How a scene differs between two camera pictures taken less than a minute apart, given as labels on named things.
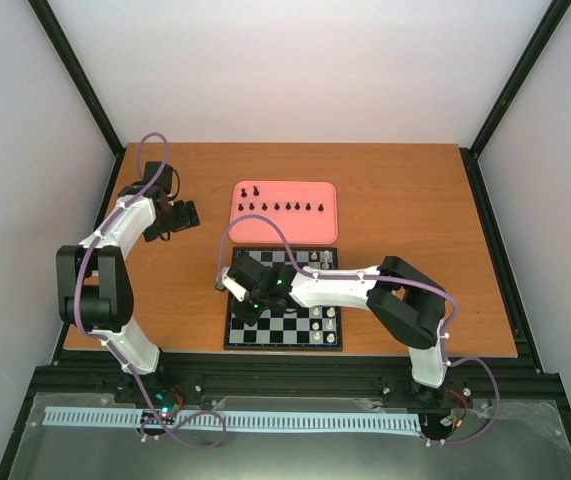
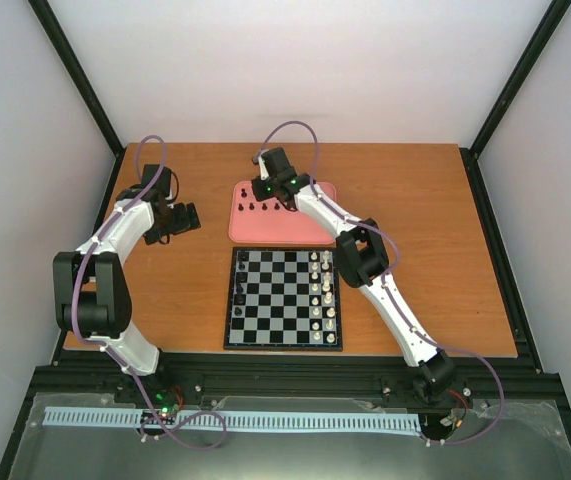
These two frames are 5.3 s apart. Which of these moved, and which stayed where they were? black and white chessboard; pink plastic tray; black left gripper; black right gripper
Moved: black right gripper
Stayed: black left gripper; black and white chessboard; pink plastic tray
